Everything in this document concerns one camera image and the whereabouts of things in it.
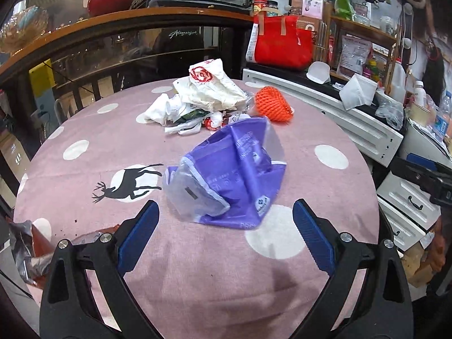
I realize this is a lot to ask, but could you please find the white printer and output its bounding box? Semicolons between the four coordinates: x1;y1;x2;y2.
401;118;452;170

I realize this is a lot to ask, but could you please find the yellow sign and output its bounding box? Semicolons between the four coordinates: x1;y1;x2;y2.
29;67;56;97

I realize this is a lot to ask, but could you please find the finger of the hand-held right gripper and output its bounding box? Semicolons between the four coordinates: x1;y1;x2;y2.
391;153;452;206

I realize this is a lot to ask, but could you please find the white plastic jug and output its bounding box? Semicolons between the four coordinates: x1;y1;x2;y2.
388;57;407;103

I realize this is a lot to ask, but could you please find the clear water bottle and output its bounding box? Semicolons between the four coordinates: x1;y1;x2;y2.
433;91;452;142

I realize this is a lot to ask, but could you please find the beige paper bowl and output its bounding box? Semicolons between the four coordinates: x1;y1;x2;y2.
410;104;432;128

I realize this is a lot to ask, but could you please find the white drawer cabinet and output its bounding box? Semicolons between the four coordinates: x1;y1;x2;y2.
376;171;442;251

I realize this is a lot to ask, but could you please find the silver red foil wrapper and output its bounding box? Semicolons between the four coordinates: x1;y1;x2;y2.
9;219;117;286

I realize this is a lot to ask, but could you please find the white paper bag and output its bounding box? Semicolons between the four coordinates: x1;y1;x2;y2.
340;74;378;111

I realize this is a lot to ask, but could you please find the red white candy wrapper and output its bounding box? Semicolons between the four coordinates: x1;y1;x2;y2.
204;112;227;130

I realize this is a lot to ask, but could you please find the purple plastic bag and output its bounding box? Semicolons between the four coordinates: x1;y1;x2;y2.
162;116;286;232

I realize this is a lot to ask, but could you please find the orange foam fruit net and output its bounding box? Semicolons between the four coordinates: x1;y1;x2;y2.
255;86;295;123

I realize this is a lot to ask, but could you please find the clear plastic wrapper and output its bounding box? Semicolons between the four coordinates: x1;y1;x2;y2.
228;94;255;124

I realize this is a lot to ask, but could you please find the red tote bag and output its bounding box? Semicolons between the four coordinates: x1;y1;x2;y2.
246;15;314;70

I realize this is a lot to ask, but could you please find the colourful small bottle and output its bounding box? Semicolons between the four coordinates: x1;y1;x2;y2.
364;60;380;82

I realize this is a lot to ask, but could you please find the curved wooden counter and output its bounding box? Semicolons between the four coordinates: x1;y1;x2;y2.
0;6;255;89

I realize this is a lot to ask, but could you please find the black chair with script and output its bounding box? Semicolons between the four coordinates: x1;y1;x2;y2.
152;28;205;78

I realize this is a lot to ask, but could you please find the pink dotted tablecloth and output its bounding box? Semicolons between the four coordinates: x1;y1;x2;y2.
14;78;382;339

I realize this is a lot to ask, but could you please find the wooden shelf rack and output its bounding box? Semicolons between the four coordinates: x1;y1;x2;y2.
328;16;399;89

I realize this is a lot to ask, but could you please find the green plastic bag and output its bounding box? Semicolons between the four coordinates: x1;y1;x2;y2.
335;0;354;20

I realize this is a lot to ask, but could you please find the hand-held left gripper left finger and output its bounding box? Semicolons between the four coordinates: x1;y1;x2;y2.
40;199;163;339

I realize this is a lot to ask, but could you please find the brown printed carton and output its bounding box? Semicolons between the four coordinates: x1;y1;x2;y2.
296;18;331;60

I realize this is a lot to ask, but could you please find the white plastic scrap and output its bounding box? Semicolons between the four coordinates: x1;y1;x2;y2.
165;116;205;136

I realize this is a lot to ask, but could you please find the white drawer front panel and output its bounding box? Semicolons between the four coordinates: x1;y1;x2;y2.
242;69;404;167

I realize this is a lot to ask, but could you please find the white plastic bag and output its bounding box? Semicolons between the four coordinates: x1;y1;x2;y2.
173;58;248;112

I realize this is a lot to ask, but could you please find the white crumpled tissue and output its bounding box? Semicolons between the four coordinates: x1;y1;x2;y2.
144;94;184;127

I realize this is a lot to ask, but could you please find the glass bowl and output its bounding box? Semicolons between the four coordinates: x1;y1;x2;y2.
0;6;49;53

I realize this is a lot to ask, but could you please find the white labelled food packet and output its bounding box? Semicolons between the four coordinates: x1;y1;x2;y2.
337;37;371;75

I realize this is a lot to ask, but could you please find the clear crumpled plastic bag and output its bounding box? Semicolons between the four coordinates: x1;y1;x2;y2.
375;92;405;131

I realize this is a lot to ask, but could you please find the cardboard box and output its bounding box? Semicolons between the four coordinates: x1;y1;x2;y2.
403;244;438;286

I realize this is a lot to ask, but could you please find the green white snack packet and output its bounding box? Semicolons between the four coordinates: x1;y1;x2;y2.
175;108;212;125

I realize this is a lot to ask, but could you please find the small white bottle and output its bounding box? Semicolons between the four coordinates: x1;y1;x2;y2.
413;81;425;108

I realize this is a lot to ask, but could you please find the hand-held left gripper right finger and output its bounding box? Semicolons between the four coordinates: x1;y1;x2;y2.
292;198;414;339

